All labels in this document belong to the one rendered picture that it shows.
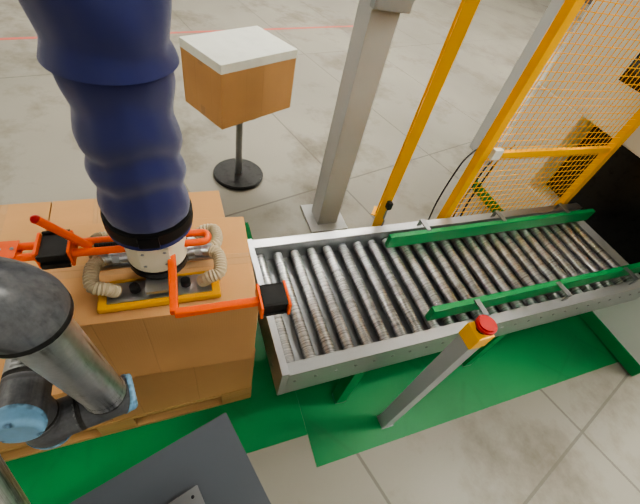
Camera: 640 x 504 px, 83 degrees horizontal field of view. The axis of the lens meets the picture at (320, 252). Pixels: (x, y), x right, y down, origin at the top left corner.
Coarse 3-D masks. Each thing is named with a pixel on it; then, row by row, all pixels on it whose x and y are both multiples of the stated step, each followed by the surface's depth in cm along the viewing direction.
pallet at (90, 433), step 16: (208, 400) 181; (224, 400) 179; (144, 416) 171; (160, 416) 172; (176, 416) 175; (80, 432) 162; (96, 432) 163; (112, 432) 165; (16, 448) 146; (32, 448) 155
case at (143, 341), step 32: (96, 224) 124; (192, 224) 132; (224, 224) 135; (224, 288) 117; (96, 320) 102; (128, 320) 104; (160, 320) 108; (192, 320) 113; (224, 320) 118; (256, 320) 123; (128, 352) 118; (160, 352) 123; (192, 352) 129; (224, 352) 135
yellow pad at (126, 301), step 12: (180, 276) 113; (192, 276) 114; (132, 288) 105; (144, 288) 108; (180, 288) 110; (192, 288) 111; (204, 288) 112; (216, 288) 113; (108, 300) 104; (120, 300) 104; (132, 300) 105; (144, 300) 106; (156, 300) 107; (168, 300) 108; (180, 300) 109; (192, 300) 110; (108, 312) 104
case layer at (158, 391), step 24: (192, 192) 200; (216, 192) 203; (0, 216) 166; (24, 216) 169; (48, 216) 172; (72, 216) 174; (96, 216) 177; (216, 216) 191; (0, 240) 158; (24, 240) 161; (0, 360) 128; (240, 360) 150; (144, 384) 139; (168, 384) 146; (192, 384) 153; (216, 384) 161; (240, 384) 170; (144, 408) 156
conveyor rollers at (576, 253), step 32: (576, 224) 247; (448, 256) 207; (480, 256) 209; (512, 256) 213; (544, 256) 220; (576, 256) 229; (608, 256) 230; (288, 288) 169; (320, 288) 175; (416, 288) 184; (448, 288) 188; (480, 288) 192; (576, 288) 206; (320, 320) 161; (352, 320) 167; (416, 320) 171; (448, 320) 175; (288, 352) 149
